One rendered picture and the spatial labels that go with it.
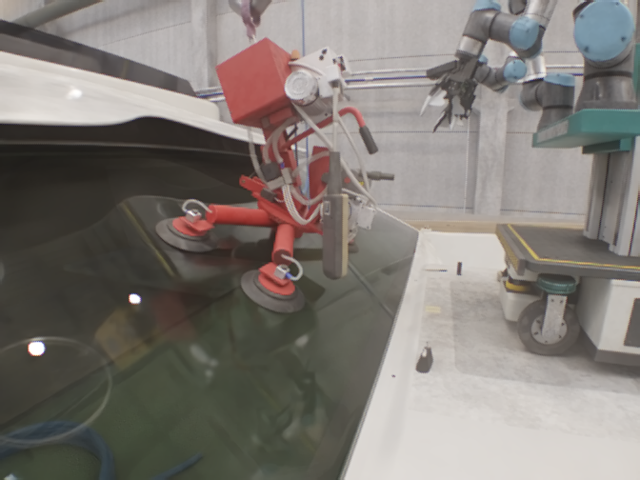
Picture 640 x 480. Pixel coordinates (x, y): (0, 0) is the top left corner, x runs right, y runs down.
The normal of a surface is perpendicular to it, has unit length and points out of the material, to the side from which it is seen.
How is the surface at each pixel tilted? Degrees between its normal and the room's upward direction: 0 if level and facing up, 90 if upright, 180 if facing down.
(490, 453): 8
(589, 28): 97
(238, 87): 90
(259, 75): 90
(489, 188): 90
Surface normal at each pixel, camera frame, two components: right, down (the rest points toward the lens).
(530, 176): -0.33, 0.20
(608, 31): -0.70, 0.27
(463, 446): -0.04, -0.94
